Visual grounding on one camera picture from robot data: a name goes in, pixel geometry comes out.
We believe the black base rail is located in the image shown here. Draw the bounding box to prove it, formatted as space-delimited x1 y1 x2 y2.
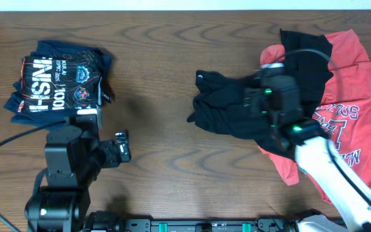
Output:
85 211 347 232

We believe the black t-shirt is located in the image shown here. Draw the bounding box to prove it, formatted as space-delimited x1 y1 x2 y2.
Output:
187 30 333 158

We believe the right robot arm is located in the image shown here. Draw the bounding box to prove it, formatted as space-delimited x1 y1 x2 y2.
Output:
243 63 371 231

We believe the folded navy printed t-shirt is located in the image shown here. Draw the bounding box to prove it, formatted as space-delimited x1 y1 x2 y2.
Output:
4 40 113 127

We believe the red printed t-shirt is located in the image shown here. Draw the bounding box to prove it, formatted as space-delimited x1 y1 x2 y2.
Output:
258 29 371 204

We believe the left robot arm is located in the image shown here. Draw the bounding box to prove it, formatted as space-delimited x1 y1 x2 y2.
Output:
24 114 131 231

